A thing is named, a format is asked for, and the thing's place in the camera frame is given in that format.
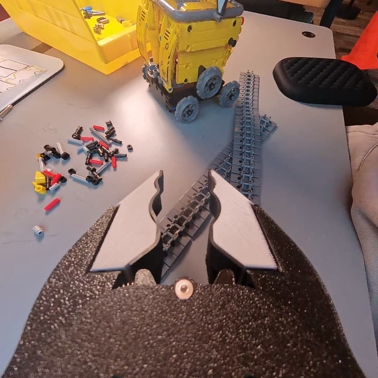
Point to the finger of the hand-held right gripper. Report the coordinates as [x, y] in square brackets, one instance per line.
[221, 6]

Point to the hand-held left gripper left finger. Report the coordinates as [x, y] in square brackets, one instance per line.
[127, 233]

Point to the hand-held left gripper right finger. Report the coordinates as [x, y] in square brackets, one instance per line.
[242, 233]

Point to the yellow toy robot vehicle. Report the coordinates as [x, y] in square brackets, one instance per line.
[200, 53]

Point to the grey toy track belt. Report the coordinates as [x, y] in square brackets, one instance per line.
[183, 218]
[246, 141]

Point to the pile of small building pieces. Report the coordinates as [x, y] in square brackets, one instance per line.
[94, 150]

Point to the black desk grommet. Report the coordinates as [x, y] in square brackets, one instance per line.
[308, 34]

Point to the grey desk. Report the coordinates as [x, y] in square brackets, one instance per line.
[133, 103]

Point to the single red pin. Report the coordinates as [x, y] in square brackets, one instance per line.
[52, 204]

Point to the small silver bush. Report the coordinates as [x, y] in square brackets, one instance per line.
[38, 229]

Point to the cluster of blue grey pieces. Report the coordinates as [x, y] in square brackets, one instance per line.
[102, 20]

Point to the black chair armrest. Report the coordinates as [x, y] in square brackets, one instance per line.
[324, 79]

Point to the person's beige hoodie torso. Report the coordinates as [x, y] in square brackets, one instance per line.
[366, 192]

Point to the orange traffic cone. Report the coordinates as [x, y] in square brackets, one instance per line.
[366, 44]

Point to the yellow plastic storage bin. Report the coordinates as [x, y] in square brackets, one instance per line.
[59, 29]

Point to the clipboard with diagram sheet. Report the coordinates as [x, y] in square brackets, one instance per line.
[26, 73]

